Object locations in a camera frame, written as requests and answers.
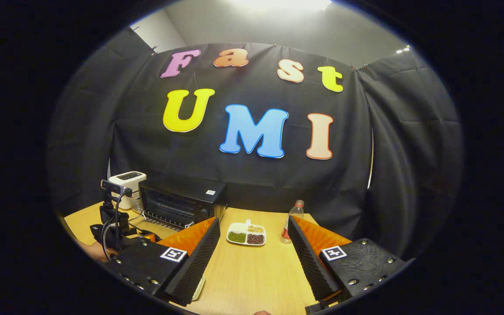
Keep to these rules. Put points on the black backdrop cloth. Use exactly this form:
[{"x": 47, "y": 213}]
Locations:
[{"x": 365, "y": 175}]

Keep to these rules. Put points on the white divided plate with beans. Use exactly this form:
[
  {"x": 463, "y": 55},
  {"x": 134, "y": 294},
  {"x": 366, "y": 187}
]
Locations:
[{"x": 246, "y": 234}]

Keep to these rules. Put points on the clear plastic bottle red label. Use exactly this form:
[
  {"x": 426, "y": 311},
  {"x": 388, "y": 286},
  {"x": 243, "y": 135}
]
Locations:
[{"x": 291, "y": 221}]

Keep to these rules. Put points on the black electric oven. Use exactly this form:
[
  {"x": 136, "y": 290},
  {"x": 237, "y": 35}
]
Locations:
[{"x": 177, "y": 203}]

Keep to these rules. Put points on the large ceiling light panel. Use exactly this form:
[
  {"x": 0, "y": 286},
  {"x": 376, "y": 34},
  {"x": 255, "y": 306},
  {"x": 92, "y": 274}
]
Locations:
[{"x": 282, "y": 3}]

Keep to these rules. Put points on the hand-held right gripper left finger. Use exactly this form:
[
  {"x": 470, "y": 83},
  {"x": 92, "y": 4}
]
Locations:
[{"x": 195, "y": 262}]

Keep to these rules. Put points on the beige food tray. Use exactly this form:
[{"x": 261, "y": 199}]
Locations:
[{"x": 199, "y": 288}]

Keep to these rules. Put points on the white toaster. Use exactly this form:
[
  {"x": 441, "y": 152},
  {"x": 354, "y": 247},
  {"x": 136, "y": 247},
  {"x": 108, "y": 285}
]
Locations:
[{"x": 125, "y": 181}]

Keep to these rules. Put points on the small ceiling light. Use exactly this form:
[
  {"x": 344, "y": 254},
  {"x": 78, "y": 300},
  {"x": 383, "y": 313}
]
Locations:
[{"x": 403, "y": 50}]

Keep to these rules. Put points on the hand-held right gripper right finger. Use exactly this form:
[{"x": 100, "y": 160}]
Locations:
[{"x": 311, "y": 262}]

